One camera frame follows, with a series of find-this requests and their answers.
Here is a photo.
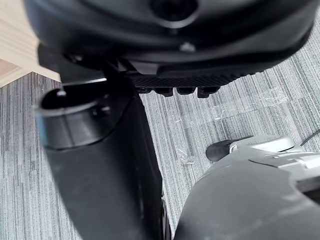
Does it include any light wooden cabinet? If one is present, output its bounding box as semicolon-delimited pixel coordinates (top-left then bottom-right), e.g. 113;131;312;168
0;0;62;88

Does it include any thin black cable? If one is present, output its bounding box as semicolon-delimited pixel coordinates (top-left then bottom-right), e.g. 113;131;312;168
299;131;320;147

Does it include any silver robot leg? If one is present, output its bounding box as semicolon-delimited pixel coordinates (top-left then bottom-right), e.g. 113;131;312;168
173;135;320;240

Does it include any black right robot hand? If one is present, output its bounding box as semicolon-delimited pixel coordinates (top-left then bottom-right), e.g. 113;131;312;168
21;0;320;240

